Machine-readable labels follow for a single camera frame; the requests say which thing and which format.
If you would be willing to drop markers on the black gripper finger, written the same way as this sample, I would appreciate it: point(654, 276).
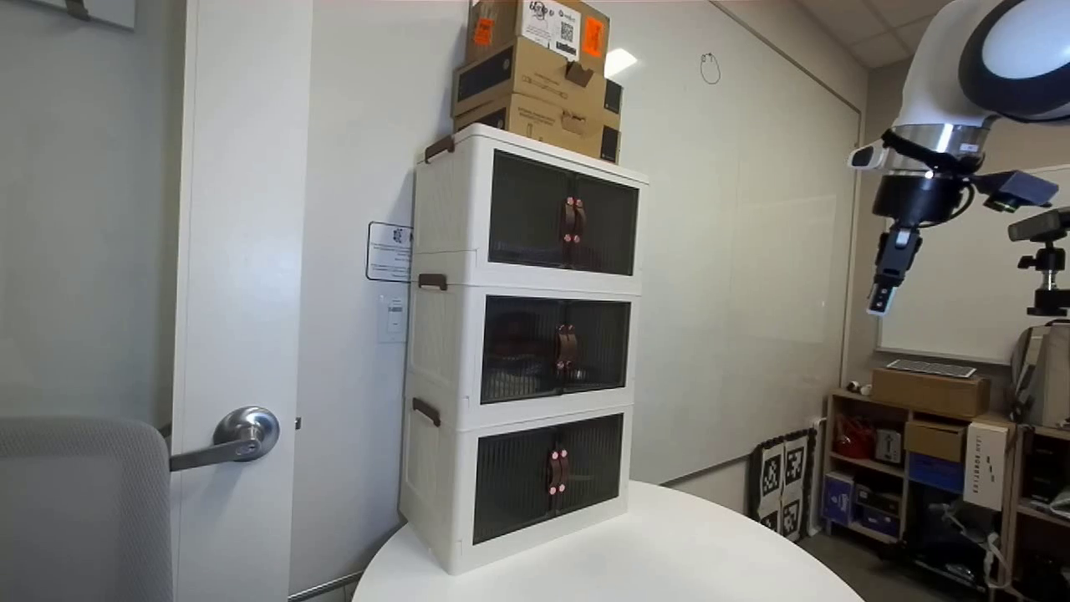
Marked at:
point(884, 296)

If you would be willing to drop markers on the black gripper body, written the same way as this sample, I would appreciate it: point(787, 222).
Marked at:
point(922, 199)

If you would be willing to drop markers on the dark ribbed translucent cabinet door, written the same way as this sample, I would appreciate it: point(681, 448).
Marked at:
point(602, 345)
point(594, 461)
point(530, 207)
point(512, 488)
point(523, 348)
point(609, 228)

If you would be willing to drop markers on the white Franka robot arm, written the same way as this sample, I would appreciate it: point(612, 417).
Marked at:
point(948, 69)

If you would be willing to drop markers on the white stacked storage cabinet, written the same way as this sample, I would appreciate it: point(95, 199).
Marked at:
point(447, 336)

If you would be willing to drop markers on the white whiteboard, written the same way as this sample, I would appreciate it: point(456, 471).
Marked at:
point(958, 303)

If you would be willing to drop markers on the flat cardboard box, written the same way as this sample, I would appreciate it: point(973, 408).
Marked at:
point(929, 391)

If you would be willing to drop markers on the small brown cardboard box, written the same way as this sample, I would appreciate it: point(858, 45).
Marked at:
point(935, 440)

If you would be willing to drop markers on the wooden storage shelf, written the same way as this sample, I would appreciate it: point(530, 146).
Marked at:
point(864, 461)

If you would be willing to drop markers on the white bulky bag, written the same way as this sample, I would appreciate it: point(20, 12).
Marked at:
point(1046, 373)

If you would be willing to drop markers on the blue storage box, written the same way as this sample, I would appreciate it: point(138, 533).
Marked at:
point(935, 477)

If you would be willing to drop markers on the white carton box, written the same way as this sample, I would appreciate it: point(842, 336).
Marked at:
point(986, 461)

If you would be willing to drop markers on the black white fiducial tag board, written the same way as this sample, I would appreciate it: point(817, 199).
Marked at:
point(783, 485)

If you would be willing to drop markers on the dark storage shelf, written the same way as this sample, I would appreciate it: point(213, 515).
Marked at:
point(1040, 511)

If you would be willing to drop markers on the large cardboard box black print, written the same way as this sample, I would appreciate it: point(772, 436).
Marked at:
point(523, 96)

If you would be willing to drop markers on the small cardboard box orange labels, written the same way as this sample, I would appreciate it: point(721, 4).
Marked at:
point(523, 29)

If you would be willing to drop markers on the white room door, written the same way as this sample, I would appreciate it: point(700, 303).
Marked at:
point(239, 222)

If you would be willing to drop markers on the grey office chair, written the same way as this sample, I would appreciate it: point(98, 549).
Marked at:
point(78, 511)

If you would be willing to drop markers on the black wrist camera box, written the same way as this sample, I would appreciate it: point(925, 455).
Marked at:
point(1017, 189)

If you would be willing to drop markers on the black camera on tripod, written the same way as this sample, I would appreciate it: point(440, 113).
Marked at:
point(1045, 261)

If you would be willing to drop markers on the small wall sign plate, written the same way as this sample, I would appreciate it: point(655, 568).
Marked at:
point(388, 253)

